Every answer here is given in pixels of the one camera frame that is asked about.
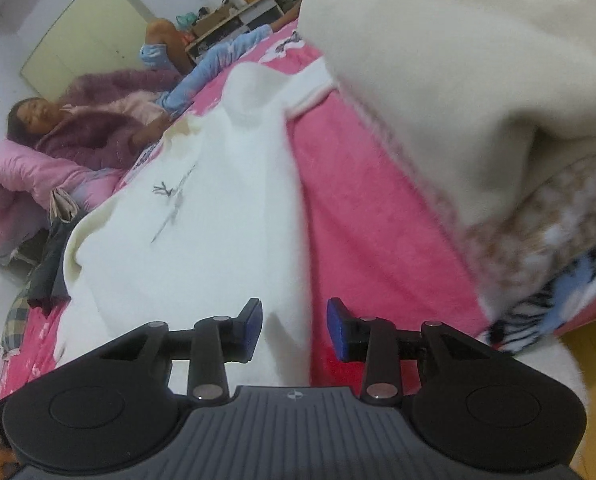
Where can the cardboard box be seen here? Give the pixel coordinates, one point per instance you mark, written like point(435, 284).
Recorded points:
point(215, 21)

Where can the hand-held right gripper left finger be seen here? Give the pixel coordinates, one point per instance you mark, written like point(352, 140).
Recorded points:
point(250, 332)

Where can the white fleece garment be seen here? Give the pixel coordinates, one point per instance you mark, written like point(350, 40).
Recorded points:
point(203, 235)

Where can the dark clothes pile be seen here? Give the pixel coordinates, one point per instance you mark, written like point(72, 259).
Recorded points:
point(53, 260)

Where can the wooden shelf unit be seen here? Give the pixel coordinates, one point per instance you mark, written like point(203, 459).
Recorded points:
point(258, 10)

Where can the cream fleece garment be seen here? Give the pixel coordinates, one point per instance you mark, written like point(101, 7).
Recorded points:
point(452, 85)

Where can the beige patterned cloth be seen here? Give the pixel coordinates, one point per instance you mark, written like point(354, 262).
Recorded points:
point(542, 230)

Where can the pink quilt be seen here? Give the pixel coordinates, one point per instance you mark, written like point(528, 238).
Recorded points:
point(23, 180)

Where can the striped blue printed cloth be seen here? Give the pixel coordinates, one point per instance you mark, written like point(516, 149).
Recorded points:
point(552, 300)

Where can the pink bed blanket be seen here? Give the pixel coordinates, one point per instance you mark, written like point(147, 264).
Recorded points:
point(367, 185)

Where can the plaid cloth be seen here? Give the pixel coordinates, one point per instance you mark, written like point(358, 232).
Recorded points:
point(15, 325)

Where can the pale green wardrobe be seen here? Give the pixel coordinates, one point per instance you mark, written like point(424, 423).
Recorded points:
point(88, 35)

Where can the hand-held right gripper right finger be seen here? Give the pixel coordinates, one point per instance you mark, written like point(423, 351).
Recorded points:
point(337, 332)

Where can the green plastic bag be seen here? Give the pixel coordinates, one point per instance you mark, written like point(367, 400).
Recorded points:
point(186, 19)

